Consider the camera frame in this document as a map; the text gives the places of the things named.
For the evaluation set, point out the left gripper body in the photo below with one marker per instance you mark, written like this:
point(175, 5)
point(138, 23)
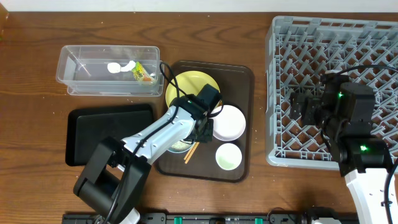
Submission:
point(204, 131)

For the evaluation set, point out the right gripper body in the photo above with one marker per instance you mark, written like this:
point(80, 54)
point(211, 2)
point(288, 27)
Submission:
point(314, 112)

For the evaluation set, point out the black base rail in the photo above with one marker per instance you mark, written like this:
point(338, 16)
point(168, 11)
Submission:
point(161, 218)

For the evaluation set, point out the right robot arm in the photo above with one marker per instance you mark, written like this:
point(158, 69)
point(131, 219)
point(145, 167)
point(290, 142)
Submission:
point(344, 115)

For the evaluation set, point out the wooden chopstick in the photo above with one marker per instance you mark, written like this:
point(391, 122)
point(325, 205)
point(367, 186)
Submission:
point(192, 154)
point(189, 152)

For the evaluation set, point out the grey dishwasher rack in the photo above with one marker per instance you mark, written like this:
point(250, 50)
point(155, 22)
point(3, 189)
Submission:
point(298, 51)

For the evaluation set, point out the light blue bowl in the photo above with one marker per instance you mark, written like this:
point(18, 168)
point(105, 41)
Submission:
point(180, 148)

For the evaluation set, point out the yellow plate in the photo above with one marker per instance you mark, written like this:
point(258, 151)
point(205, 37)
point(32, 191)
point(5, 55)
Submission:
point(191, 82)

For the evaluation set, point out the white cup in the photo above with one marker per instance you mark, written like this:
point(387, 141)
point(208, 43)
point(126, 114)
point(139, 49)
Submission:
point(228, 156)

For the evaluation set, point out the pink white bowl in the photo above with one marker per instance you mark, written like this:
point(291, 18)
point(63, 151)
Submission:
point(229, 124)

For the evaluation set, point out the black rectangular tray bin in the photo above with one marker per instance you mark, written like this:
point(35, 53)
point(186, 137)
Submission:
point(88, 126)

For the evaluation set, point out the clear plastic waste bin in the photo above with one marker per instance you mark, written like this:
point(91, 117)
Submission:
point(83, 69)

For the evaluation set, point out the dark brown serving tray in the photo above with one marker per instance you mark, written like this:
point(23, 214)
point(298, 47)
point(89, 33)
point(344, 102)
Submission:
point(237, 88)

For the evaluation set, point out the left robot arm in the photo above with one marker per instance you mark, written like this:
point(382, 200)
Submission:
point(113, 179)

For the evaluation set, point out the green snack wrapper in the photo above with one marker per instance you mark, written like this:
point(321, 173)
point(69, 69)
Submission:
point(140, 74)

